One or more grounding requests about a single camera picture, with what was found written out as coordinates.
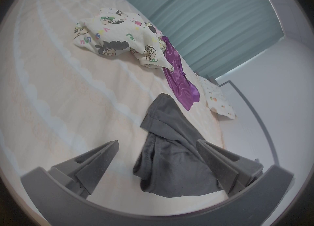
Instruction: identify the black T-shirt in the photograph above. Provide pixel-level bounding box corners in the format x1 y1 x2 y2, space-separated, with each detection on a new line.
133 93 222 198

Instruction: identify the blue-green curtain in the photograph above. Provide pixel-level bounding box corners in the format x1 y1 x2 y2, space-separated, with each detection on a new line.
97 0 287 80

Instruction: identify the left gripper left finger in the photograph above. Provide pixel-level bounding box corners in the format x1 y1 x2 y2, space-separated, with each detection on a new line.
51 140 120 195

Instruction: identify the white printed pyjama top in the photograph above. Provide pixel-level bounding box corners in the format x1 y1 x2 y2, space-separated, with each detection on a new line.
72 8 175 72

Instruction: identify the white printed pillow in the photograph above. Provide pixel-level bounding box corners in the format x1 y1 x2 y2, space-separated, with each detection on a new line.
196 73 236 120

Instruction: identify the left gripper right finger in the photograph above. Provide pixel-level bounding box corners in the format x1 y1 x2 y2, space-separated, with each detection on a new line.
196 140 264 194

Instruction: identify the purple satin garment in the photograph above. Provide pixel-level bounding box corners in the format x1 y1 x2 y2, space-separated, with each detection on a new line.
160 36 201 111

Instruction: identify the bed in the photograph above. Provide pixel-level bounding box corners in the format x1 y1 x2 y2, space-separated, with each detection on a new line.
0 0 280 217

